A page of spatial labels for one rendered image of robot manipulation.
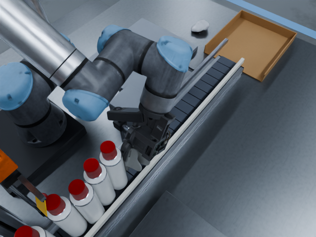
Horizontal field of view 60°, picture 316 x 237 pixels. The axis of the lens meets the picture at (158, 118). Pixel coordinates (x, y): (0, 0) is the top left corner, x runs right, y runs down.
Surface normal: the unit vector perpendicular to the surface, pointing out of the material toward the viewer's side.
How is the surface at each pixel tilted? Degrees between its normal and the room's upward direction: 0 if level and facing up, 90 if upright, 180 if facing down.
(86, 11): 0
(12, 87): 10
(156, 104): 64
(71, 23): 0
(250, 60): 0
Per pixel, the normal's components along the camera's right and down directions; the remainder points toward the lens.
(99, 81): 0.55, -0.17
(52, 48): 0.43, 0.03
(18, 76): -0.12, -0.45
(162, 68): -0.34, 0.40
